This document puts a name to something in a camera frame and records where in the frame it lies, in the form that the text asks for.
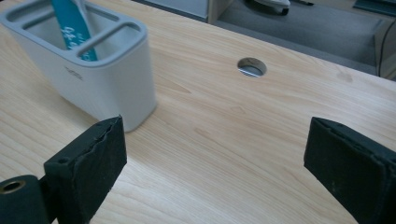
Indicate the white plastic holder cup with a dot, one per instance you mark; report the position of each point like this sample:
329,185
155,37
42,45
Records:
115,90

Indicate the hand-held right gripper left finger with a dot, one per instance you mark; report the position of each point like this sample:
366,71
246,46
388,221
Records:
87,174

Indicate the grey partition panel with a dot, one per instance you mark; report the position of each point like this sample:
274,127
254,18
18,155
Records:
180,6

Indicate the white chair base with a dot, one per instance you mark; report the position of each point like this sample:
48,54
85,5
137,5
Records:
274,4

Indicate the teal toothpaste tube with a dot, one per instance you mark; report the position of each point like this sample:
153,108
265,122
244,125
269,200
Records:
71,28

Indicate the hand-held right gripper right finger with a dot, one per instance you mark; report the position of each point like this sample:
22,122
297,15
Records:
351,171

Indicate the dark teal flat object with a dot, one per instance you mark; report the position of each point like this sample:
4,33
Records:
376,5

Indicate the light wooden cabinet panel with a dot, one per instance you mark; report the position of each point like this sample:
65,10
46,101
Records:
218,9

